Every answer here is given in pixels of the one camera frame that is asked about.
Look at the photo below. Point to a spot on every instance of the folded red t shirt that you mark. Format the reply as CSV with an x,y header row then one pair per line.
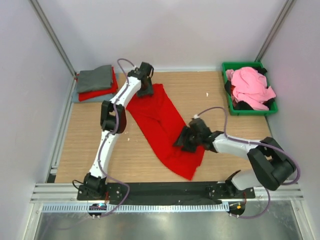
x,y
92,94

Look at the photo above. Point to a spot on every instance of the aluminium front rail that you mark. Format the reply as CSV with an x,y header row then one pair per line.
x,y
66,193

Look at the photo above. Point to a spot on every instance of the right aluminium frame post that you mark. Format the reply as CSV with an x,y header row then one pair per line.
x,y
279,21

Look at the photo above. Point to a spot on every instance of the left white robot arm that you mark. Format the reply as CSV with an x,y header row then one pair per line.
x,y
113,122

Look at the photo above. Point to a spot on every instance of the aluminium frame post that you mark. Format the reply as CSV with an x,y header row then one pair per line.
x,y
52,35
279,21

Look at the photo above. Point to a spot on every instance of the folded blue-grey t shirt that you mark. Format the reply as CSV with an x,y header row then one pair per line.
x,y
97,99

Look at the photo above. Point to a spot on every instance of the pink t shirt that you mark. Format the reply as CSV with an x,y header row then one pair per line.
x,y
250,87

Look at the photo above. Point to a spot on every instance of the left aluminium frame post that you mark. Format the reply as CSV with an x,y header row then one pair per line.
x,y
52,35

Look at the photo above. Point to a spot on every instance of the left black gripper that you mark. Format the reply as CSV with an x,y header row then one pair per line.
x,y
149,91

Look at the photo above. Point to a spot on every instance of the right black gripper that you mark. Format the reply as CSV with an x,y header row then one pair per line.
x,y
179,142

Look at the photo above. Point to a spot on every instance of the white slotted cable duct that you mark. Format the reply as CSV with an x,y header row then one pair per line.
x,y
102,208

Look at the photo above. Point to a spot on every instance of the red t shirt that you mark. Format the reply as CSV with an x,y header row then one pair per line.
x,y
161,125
92,94

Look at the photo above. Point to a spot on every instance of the folded grey t shirt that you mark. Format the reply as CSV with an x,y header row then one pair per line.
x,y
100,78

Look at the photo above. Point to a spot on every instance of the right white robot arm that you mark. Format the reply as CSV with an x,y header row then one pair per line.
x,y
270,167

